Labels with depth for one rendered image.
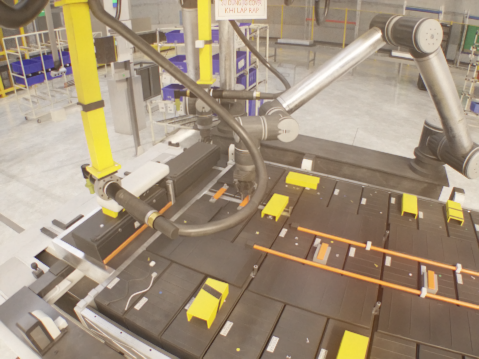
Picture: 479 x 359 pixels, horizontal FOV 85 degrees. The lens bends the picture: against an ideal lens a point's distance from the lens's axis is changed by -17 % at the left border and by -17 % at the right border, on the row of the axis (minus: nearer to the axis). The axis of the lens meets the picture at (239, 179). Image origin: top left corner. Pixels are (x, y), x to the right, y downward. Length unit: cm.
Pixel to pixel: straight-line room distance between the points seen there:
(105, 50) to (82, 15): 280
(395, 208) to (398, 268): 41
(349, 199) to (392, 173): 66
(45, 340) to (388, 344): 109
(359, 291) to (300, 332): 26
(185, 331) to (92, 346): 36
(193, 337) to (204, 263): 30
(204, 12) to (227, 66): 69
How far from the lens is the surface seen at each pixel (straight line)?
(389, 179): 219
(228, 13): 161
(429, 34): 144
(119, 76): 389
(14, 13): 52
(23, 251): 175
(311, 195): 152
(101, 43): 365
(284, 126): 127
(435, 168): 220
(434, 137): 210
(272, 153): 231
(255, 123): 124
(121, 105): 509
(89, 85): 86
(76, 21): 84
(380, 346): 100
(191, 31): 209
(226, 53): 209
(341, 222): 136
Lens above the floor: 182
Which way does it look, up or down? 30 degrees down
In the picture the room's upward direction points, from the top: straight up
